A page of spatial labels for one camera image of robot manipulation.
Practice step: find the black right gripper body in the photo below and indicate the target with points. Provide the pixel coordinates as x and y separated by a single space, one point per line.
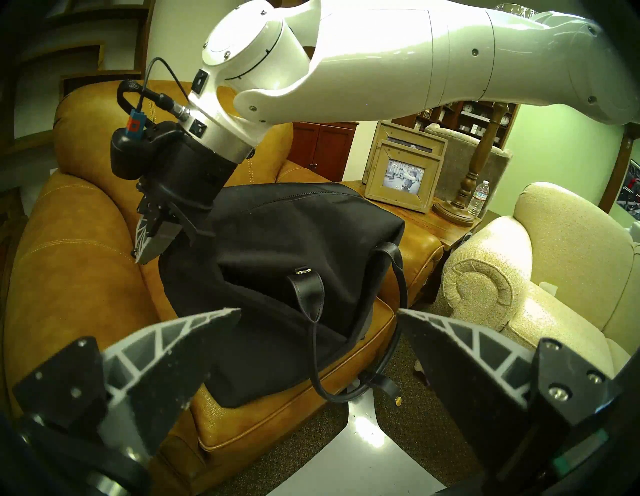
195 175

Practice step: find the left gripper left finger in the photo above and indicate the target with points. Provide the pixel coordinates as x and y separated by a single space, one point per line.
150 380

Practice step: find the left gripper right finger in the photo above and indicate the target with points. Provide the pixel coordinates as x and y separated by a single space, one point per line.
465 380

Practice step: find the finger of the grey black right gripper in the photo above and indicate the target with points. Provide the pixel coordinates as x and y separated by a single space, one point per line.
155 235

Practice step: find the black zipper bag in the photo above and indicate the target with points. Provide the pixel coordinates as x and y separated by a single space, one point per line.
300 230

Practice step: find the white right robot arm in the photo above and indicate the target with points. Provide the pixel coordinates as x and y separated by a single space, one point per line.
400 55

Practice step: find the tan leather armchair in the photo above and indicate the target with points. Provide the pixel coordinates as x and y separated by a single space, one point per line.
75 250

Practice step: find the white paper tag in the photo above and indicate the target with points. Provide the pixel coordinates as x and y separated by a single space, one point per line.
548 288

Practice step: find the cherry wood bookcase with cabinet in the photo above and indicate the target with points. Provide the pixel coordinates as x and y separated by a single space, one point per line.
320 150

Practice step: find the asymmetric wooden shelf unit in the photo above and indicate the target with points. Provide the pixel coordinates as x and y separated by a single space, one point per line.
75 80

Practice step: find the cream fabric sofa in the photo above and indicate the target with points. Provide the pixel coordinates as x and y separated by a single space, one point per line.
565 260

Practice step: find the wooden side table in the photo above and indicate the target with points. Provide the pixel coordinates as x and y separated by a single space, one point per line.
425 220

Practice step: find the clear plastic water bottle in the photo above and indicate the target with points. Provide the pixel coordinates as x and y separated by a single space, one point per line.
478 197

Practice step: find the wooden table lamp beige shade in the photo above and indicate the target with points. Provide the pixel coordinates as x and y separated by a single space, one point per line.
470 175

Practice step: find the grey upholstered chair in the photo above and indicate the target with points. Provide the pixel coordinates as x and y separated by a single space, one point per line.
460 160

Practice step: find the dark bookcase with ornaments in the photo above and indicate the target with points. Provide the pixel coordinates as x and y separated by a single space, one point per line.
450 112

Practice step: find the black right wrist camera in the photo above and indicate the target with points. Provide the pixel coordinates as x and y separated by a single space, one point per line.
130 155

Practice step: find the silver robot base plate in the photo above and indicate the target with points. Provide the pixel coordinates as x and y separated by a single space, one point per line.
360 455

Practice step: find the small wooden photo frame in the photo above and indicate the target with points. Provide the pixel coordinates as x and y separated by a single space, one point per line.
375 185

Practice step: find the large wooden photo frame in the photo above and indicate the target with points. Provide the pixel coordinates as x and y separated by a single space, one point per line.
400 131

